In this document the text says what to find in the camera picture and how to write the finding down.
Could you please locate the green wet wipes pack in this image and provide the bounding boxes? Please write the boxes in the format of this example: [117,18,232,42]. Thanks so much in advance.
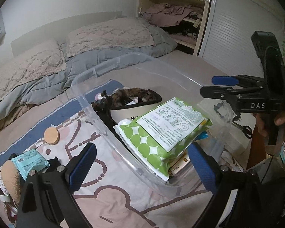
[114,97,213,182]

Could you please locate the person's right hand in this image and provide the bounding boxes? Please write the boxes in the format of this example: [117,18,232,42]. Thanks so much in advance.
[255,111,285,145]

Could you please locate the white louvered closet door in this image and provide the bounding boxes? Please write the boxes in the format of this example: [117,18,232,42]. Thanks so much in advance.
[198,0,285,77]

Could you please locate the teal packet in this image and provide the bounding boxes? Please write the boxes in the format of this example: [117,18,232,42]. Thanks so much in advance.
[11,149,50,180]

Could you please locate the beige plush cushion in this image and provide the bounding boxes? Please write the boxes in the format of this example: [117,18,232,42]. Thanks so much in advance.
[1,160,21,204]

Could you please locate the round wooden coaster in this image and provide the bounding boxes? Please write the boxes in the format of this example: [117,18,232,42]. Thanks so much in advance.
[44,127,59,145]

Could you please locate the closet clothes pile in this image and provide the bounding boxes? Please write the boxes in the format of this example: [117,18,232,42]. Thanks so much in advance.
[142,3,203,49]

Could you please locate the clear plastic storage bin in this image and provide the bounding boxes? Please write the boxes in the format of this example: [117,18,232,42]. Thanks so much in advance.
[71,53,233,198]

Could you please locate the white black-rimmed pouch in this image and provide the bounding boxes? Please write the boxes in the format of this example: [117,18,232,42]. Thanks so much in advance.
[109,89,162,123]

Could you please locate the tortoiseshell hair claw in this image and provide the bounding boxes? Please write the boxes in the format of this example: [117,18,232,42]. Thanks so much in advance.
[107,88,154,107]

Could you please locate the grey beige duvet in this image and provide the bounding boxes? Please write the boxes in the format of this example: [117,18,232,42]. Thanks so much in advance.
[0,17,177,121]

